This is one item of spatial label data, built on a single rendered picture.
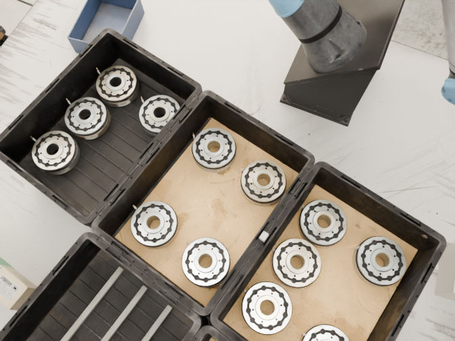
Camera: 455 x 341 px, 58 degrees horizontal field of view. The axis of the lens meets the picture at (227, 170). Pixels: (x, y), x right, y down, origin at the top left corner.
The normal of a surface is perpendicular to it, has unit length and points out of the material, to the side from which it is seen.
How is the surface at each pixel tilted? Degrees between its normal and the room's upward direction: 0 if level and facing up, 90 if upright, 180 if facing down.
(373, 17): 44
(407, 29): 0
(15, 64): 0
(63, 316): 0
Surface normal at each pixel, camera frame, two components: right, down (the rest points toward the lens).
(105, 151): -0.02, -0.34
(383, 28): -0.65, -0.51
